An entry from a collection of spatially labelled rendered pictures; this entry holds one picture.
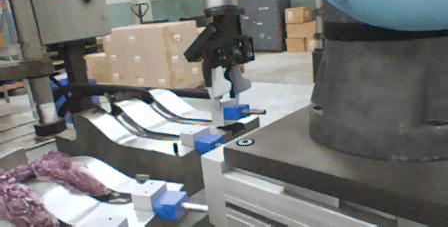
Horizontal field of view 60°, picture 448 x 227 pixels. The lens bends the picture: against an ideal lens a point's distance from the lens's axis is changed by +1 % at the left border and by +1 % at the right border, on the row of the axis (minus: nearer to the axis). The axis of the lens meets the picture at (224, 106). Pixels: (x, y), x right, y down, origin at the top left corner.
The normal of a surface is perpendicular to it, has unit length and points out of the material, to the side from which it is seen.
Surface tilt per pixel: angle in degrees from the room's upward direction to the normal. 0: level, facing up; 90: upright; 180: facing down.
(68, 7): 90
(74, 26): 90
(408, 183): 0
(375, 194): 90
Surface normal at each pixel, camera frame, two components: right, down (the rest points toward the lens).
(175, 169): -0.63, 0.28
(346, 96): -0.80, -0.06
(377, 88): -0.52, -0.01
